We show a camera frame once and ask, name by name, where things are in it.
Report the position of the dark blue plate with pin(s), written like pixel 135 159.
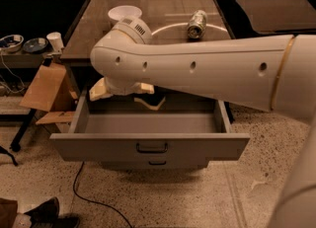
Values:
pixel 35 45

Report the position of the open grey top drawer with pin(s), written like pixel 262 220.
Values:
pixel 196 130

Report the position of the black top drawer handle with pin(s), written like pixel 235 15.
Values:
pixel 151 149

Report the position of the white paper cup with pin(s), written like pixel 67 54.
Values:
pixel 55 40

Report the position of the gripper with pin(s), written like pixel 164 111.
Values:
pixel 120 88

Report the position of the black drawer handle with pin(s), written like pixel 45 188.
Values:
pixel 157 163
pixel 151 149

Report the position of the white ceramic bowl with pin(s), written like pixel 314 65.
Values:
pixel 118 12

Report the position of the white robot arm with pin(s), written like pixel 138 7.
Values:
pixel 273 74

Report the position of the blue patterned bowl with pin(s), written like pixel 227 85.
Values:
pixel 11 43

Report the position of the black lower drawer handle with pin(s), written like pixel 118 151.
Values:
pixel 157 163

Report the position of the brown cardboard box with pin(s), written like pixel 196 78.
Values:
pixel 50 92

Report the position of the grey side shelf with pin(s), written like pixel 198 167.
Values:
pixel 22 59

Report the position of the crushed metal can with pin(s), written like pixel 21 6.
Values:
pixel 197 24

